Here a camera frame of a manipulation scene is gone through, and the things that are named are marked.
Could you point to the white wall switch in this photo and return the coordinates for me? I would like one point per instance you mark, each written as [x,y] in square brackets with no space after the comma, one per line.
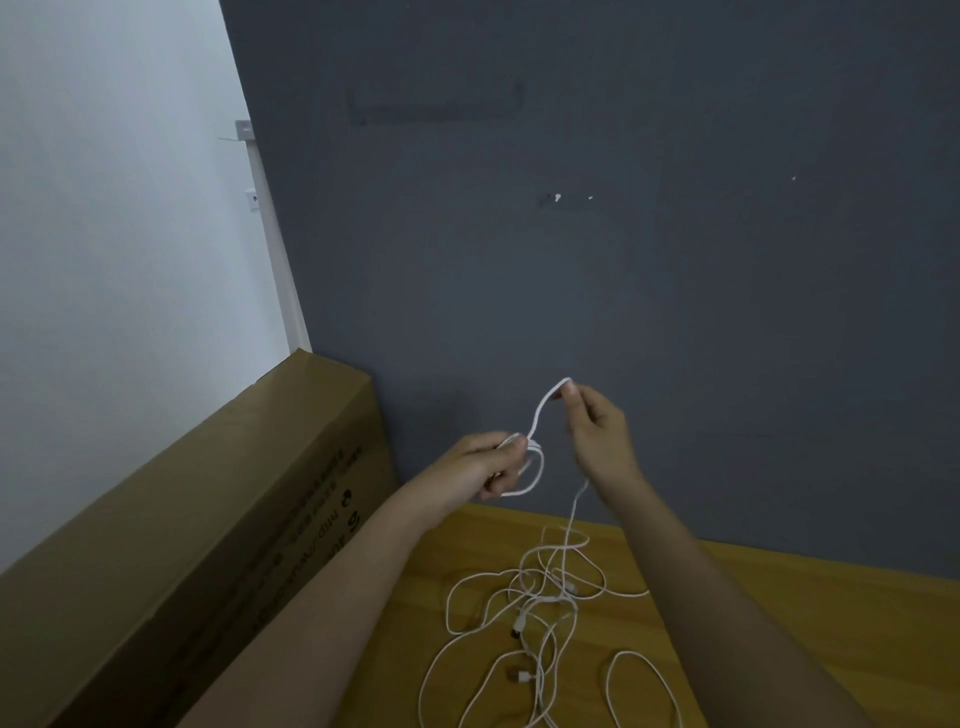
[254,200]

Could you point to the plain brown cardboard box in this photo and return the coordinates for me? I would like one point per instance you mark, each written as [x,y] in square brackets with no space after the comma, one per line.
[165,555]

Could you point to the person's right hand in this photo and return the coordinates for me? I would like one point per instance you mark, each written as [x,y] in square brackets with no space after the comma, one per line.
[603,443]

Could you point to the small grey wall bracket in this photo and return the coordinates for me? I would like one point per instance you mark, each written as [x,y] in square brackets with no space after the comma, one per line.
[243,131]

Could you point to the person's left forearm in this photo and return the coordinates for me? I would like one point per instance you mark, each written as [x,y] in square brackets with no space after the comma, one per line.
[300,645]

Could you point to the person's right forearm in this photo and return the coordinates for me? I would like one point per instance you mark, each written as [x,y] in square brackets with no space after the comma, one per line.
[743,630]

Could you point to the person's left hand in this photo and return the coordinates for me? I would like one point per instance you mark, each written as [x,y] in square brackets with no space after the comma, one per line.
[458,480]

